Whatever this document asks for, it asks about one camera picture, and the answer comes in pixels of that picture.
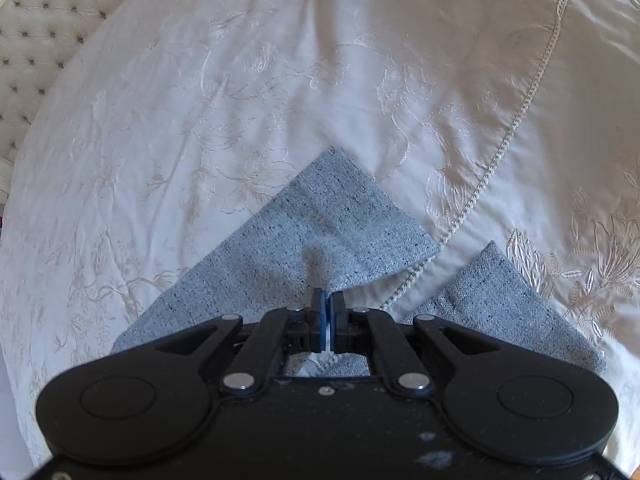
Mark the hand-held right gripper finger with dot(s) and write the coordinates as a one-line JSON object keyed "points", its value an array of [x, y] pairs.
{"points": [[321, 321], [334, 321]]}

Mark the blue-grey speckled pants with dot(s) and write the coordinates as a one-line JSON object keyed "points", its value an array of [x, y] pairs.
{"points": [[325, 220]]}

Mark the cream embroidered bedspread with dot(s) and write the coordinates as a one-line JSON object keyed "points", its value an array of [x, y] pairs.
{"points": [[210, 110]]}

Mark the cream tufted headboard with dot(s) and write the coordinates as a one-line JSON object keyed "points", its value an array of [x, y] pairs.
{"points": [[40, 25]]}

